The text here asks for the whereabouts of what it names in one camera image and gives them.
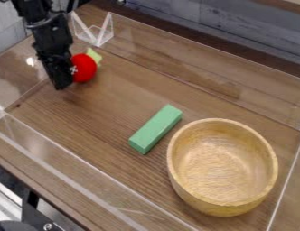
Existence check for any black metal table bracket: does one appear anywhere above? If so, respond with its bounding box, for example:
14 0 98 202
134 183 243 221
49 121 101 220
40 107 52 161
21 190 66 231

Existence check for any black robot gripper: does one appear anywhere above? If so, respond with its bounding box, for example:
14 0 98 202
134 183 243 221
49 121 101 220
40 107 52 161
11 0 76 90

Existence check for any clear acrylic corner bracket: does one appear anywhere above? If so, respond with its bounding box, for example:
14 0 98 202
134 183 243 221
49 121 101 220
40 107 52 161
70 12 114 47

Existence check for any light wooden bowl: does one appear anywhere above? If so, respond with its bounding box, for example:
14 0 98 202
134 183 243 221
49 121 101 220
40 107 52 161
168 118 280 217

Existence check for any clear acrylic tray wall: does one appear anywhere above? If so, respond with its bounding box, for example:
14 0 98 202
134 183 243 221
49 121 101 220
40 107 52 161
0 7 300 231

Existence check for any green rectangular block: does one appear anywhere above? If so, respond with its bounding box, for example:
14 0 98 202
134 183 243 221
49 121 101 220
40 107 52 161
129 105 183 154

